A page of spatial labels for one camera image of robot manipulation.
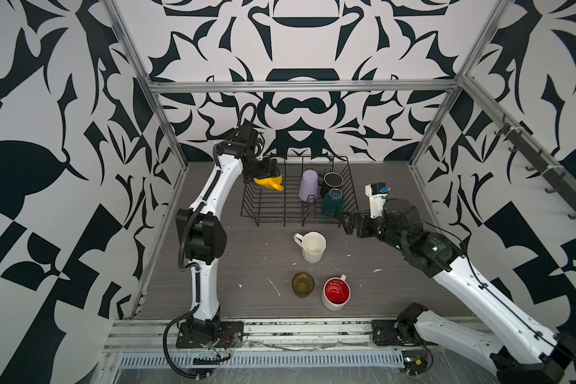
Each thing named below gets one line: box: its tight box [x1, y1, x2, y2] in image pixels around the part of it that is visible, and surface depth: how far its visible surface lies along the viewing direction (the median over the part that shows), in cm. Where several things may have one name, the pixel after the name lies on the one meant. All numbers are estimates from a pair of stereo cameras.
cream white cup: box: [293, 231, 327, 264], surface depth 87 cm
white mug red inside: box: [321, 273, 352, 312], surface depth 78 cm
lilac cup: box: [298, 168, 320, 203], surface depth 99 cm
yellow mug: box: [252, 174, 284, 192], surface depth 85 cm
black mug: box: [320, 168, 344, 196], surface depth 101 cm
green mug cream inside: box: [323, 188, 345, 217], surface depth 94 cm
